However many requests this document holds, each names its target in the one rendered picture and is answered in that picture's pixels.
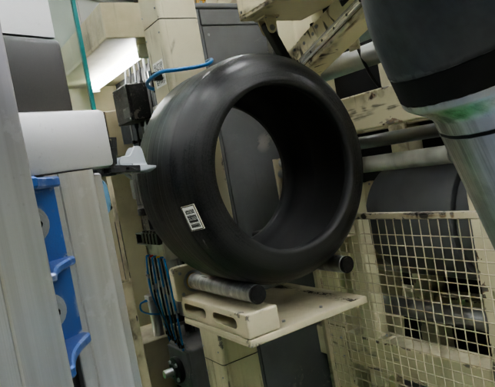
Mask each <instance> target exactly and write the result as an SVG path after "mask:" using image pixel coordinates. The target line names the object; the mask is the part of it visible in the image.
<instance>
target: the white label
mask: <svg viewBox="0 0 495 387"><path fill-rule="evenodd" d="M181 210H182V212H183V214H184V216H185V219H186V221H187V222H188V225H189V227H190V229H191V231H196V230H202V229H204V228H205V227H204V224H203V223H202V220H201V218H200V216H199V214H198V211H197V209H196V207H195V205H194V203H193V204H190V205H187V206H184V207H181Z"/></svg>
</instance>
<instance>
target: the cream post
mask: <svg viewBox="0 0 495 387"><path fill-rule="evenodd" d="M138 4H139V8H140V12H141V20H142V24H143V29H144V33H145V41H146V45H147V50H148V57H149V61H150V66H151V73H152V72H154V69H153V64H154V63H155V62H157V61H159V60H160V59H162V61H163V65H164V69H167V68H179V67H185V66H191V65H199V64H203V63H205V60H204V52H203V48H202V43H201V36H200V31H199V27H198V20H197V14H196V10H195V5H194V0H138ZM205 69H206V67H204V68H198V69H194V70H188V71H177V72H171V73H165V77H166V82H167V84H166V85H164V86H162V87H160V88H158V89H157V86H156V81H154V89H155V93H156V98H157V103H158V105H159V104H160V103H161V101H162V100H163V99H164V97H165V96H166V95H167V94H168V93H169V92H170V91H171V90H172V89H174V88H175V87H176V86H177V85H179V84H180V83H181V82H183V81H185V80H187V79H188V78H190V77H192V76H194V75H196V74H198V73H200V72H201V71H203V70H205ZM215 172H216V178H217V182H218V189H219V191H220V194H221V198H222V200H223V202H224V205H225V206H226V208H227V210H228V212H229V214H230V215H231V217H232V218H233V213H232V209H231V202H230V197H229V193H228V184H227V180H226V175H225V171H224V163H223V158H222V154H221V146H220V141H219V138H218V141H217V145H216V151H215ZM233 219H234V218H233ZM200 333H201V341H202V345H203V349H204V357H205V361H206V366H207V371H208V378H209V382H210V387H264V383H263V379H262V374H261V367H260V363H259V358H258V353H257V346H256V347H254V348H249V347H247V346H243V345H242V344H239V343H236V342H233V341H231V340H229V339H226V338H223V337H221V336H217V335H215V334H213V333H211V332H207V331H205V330H203V329H200Z"/></svg>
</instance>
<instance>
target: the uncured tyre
mask: <svg viewBox="0 0 495 387"><path fill-rule="evenodd" d="M232 108H235V109H238V110H240V111H243V112H244V113H246V114H249V115H250V116H252V117H253V118H254V119H255V120H257V121H258V122H259V123H260V124H261V125H262V126H263V127H264V128H265V130H266V131H267V132H268V133H269V134H270V136H271V138H272V140H273V142H274V144H275V146H276V148H277V151H278V153H279V156H280V159H281V166H282V174H283V183H282V191H281V197H280V200H279V203H278V205H277V209H276V210H275V212H274V215H273V216H272V218H271V219H270V220H269V222H268V223H267V225H266V226H265V227H264V228H263V229H262V230H261V231H260V232H258V233H257V234H255V235H254V236H253V237H250V236H248V235H247V234H246V233H245V232H244V231H243V230H242V229H241V228H240V227H239V226H238V225H237V224H236V223H235V222H234V220H233V218H232V217H231V215H230V214H229V212H228V210H227V208H226V206H225V205H224V202H223V200H222V198H221V194H220V191H219V189H218V182H217V178H216V172H215V151H216V145H217V141H218V135H219V132H220V129H221V126H222V124H223V122H224V119H225V118H226V117H227V115H228V113H229V111H230V110H231V109H232ZM140 148H141V149H142V151H143V154H144V156H145V161H146V163H147V165H156V168H155V169H154V170H152V171H151V172H148V173H139V174H138V186H139V191H140V195H141V201H142V203H143V206H144V209H145V213H146V214H147V217H148V219H149V221H150V223H151V225H152V227H153V228H154V231H155V232H156V234H157V235H158V236H159V237H160V239H161V240H162V242H163V243H164V244H165V245H166V246H167V248H168V249H169V250H170V251H171V252H172V253H173V254H174V255H175V256H177V257H178V258H179V259H180V260H182V261H183V262H184V263H186V264H188V265H189V266H191V267H192V268H194V269H196V270H198V271H200V272H202V273H206V274H208V275H211V276H216V277H220V278H225V279H230V280H237V281H241V282H246V283H253V284H259V285H270V284H273V283H284V282H289V281H291V280H295V279H298V278H301V277H303V276H306V275H307V274H309V273H312V272H314V271H315V270H316V269H318V268H319V267H321V266H322V265H324V264H325V263H326V262H327V261H328V260H329V259H330V258H331V257H332V256H333V255H334V254H335V253H336V252H337V251H338V249H339V248H340V247H341V245H342V243H343V242H344V241H345V239H346V238H347V235H348V234H349V232H350V229H351V227H352V226H353V223H354V220H355V218H356V215H357V211H358V208H359V205H360V198H361V193H362V186H363V175H364V170H363V158H362V153H361V148H360V141H359V139H358V136H357V132H356V129H355V126H354V124H353V121H352V120H351V118H350V115H349V113H348V111H347V109H346V107H345V106H344V104H343V102H342V101H341V99H340V98H339V97H338V95H337V94H336V92H335V91H334V90H333V88H332V87H331V86H330V85H329V84H328V83H327V82H326V81H325V80H324V79H323V78H322V77H321V76H320V75H319V74H317V73H316V72H314V71H313V70H311V69H310V68H309V67H307V66H305V65H304V64H301V63H300V62H298V61H295V60H293V59H290V58H286V57H284V56H280V55H272V54H245V55H238V56H234V57H231V58H227V59H225V60H223V61H220V62H218V63H217V64H215V65H213V66H211V67H209V68H207V69H205V70H203V71H201V72H200V73H198V74H196V75H194V76H192V77H190V78H188V79H187V80H185V81H183V82H181V83H180V84H179V85H177V86H176V87H175V88H174V89H172V90H171V91H170V92H169V93H168V94H167V95H166V96H165V97H164V99H163V100H162V101H161V103H160V104H159V105H158V106H157V108H156V109H155V111H154V113H153V115H152V116H151V118H150V120H149V122H148V125H147V127H146V129H145V132H144V135H143V138H142V140H141V146H140ZM193 203H194V205H195V207H196V209H197V211H198V214H199V216H200V218H201V220H202V223H203V224H204V227H205V228H204V229H202V230H196V231H191V229H190V227H189V225H188V222H187V221H186V219H185V216H184V214H183V212H182V210H181V207H184V206H187V205H190V204H193Z"/></svg>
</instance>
